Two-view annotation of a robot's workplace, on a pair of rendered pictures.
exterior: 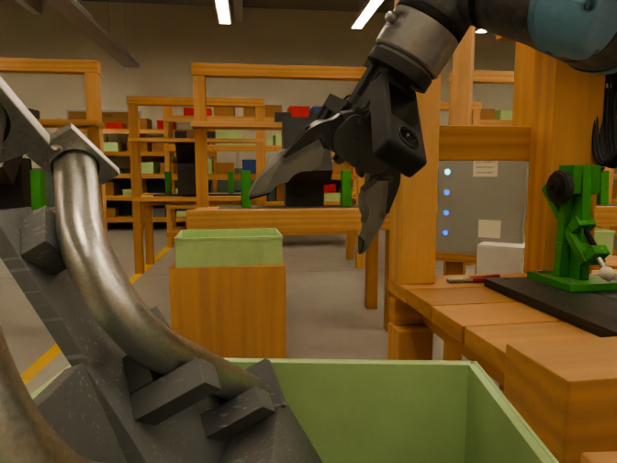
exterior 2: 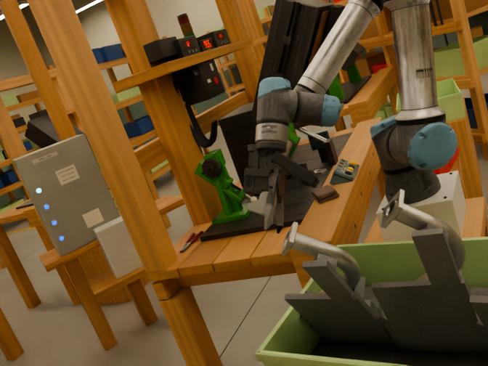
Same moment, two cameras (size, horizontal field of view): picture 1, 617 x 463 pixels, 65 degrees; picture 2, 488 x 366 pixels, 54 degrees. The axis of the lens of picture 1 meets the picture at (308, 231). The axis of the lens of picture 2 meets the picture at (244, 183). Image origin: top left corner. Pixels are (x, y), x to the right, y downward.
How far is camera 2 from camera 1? 0.89 m
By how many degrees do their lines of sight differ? 53
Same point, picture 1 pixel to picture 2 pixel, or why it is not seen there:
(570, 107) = (179, 121)
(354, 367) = not seen: hidden behind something
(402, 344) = (183, 305)
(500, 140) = (152, 153)
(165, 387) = (359, 289)
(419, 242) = (161, 237)
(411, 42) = (284, 136)
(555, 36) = (330, 123)
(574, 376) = (328, 238)
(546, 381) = not seen: hidden behind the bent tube
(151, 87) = not seen: outside the picture
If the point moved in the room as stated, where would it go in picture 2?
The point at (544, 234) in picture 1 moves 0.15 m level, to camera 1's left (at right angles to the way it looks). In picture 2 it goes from (200, 197) to (179, 213)
